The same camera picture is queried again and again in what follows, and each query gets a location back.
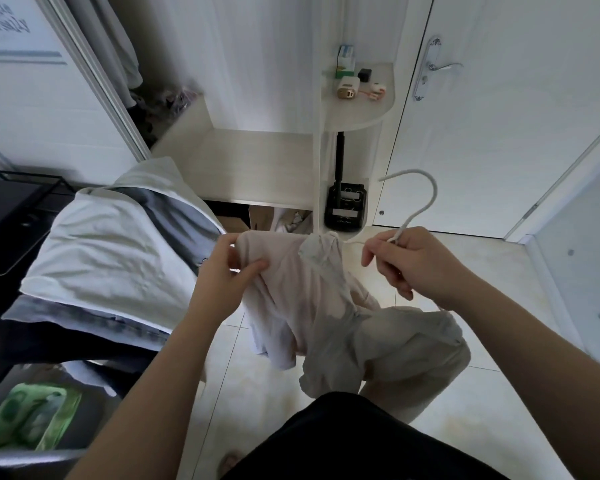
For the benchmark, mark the person's right hand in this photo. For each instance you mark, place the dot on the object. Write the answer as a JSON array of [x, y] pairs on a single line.
[[420, 265]]

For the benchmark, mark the person's left hand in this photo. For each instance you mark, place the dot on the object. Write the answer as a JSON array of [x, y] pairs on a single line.
[[220, 285]]

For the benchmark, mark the beige jacket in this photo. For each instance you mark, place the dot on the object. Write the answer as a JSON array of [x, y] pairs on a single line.
[[380, 345]]

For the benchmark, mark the white hoodie with blue letters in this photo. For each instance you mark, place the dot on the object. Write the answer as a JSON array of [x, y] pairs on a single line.
[[110, 45]]

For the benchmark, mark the person's left forearm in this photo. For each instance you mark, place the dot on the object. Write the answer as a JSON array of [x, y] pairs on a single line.
[[150, 405]]

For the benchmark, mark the person's right forearm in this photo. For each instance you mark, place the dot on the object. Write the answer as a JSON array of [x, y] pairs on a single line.
[[540, 375]]

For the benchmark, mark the person's dark shirt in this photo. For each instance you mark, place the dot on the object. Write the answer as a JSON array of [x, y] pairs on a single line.
[[360, 440]]

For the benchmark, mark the brown cardboard box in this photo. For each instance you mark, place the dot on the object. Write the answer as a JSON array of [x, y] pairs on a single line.
[[280, 220]]

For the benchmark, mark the black box device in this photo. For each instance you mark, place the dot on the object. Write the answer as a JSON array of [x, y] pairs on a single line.
[[346, 207]]

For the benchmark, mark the rounded corner shelf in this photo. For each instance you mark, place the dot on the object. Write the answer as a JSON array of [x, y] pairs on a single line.
[[365, 115]]

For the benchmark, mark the small pink ornament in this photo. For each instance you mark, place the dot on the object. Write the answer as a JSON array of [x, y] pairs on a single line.
[[377, 92]]

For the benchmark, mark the dark fabric pile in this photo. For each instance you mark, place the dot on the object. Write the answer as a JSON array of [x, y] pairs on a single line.
[[165, 110]]

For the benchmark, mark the white door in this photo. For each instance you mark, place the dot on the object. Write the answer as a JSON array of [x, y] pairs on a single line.
[[510, 105]]

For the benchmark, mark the small black item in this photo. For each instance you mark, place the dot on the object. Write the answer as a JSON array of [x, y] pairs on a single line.
[[364, 75]]

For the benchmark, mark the small white blue box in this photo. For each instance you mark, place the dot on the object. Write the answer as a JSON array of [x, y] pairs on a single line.
[[345, 60]]

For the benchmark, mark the green bag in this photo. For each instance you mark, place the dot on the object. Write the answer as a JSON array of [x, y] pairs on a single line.
[[25, 415]]

